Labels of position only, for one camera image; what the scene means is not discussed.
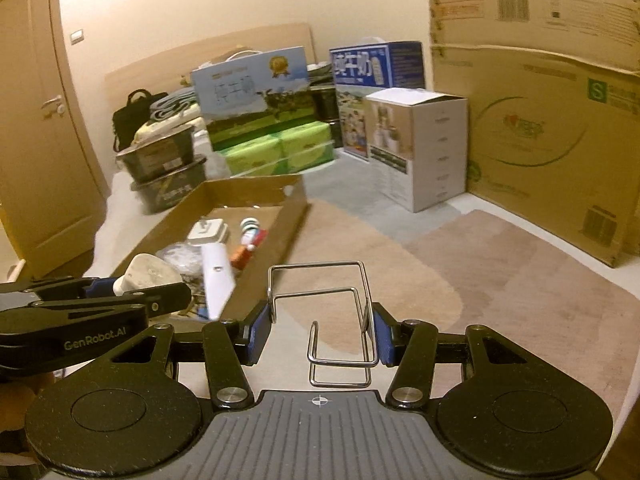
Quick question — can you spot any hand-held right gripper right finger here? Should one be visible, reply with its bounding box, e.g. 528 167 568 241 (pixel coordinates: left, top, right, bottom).
369 305 528 409

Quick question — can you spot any landscape print milk box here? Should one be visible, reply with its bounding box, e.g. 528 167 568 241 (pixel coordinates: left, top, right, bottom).
190 46 319 153

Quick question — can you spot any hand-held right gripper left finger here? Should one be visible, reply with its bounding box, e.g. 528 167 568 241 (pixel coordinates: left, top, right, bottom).
110 301 273 409

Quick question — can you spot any wooden door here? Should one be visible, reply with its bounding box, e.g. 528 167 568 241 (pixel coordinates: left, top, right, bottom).
0 0 112 267

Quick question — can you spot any dark plastic container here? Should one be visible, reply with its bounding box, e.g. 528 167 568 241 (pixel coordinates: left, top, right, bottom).
130 155 208 214
116 126 197 184

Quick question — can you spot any white product box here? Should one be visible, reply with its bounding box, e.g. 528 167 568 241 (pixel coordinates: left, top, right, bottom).
363 87 469 214

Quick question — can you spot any blue milk carton box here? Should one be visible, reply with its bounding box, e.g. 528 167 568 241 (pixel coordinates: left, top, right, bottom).
328 40 426 162

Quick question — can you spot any striped folded cloth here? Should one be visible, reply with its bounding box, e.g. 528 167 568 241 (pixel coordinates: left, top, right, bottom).
149 87 202 123

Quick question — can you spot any metal wire rack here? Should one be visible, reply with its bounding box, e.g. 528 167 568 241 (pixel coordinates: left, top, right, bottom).
267 260 394 388

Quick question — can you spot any white electric trimmer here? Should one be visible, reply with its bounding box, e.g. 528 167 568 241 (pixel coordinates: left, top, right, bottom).
200 245 237 321

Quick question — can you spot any green tissue pack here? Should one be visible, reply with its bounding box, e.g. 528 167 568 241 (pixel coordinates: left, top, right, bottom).
276 122 334 171
220 137 287 179

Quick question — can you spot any plastic bag of white cable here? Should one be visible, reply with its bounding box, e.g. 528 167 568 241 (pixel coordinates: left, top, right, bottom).
154 241 202 273

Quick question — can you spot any wooden headboard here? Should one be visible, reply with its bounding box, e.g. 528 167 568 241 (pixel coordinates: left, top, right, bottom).
105 21 317 113

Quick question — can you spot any large brown cardboard box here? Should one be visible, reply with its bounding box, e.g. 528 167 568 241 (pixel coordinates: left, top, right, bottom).
426 0 640 269

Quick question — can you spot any red toy figure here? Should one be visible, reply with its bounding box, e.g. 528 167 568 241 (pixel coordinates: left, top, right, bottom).
229 227 269 267

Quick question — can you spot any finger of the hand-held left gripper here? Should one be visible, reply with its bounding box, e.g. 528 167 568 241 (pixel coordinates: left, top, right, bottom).
0 276 118 297
30 282 193 317

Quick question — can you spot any white plug adapter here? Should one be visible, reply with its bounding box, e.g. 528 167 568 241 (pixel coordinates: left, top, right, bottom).
187 217 232 250

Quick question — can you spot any shallow cardboard box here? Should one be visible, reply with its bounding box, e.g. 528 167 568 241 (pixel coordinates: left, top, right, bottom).
107 175 311 322

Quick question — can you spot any light brown mat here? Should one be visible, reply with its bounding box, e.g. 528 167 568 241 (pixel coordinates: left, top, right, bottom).
287 197 464 361

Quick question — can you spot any black bag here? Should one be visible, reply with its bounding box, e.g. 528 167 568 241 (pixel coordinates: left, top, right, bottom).
111 89 169 154

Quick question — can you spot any dark gift box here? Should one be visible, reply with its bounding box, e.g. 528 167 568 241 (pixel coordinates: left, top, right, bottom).
306 62 342 150

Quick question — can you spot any dark brown mat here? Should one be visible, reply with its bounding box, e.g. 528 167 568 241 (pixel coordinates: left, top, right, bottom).
404 209 637 421

